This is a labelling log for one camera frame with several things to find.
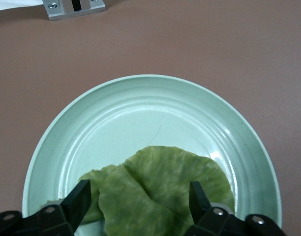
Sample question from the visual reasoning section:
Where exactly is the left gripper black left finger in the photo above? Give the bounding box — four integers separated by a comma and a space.
0, 179, 91, 236

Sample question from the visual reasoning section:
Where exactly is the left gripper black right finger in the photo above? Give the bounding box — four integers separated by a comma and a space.
186, 181, 288, 236

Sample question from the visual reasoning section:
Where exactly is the green lettuce leaf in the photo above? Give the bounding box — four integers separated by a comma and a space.
78, 146, 236, 236

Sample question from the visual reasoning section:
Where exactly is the pale green round plate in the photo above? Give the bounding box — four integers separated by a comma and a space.
22, 74, 282, 236

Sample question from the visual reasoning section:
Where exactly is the silver metal mounting bracket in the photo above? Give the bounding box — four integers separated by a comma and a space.
42, 0, 107, 21

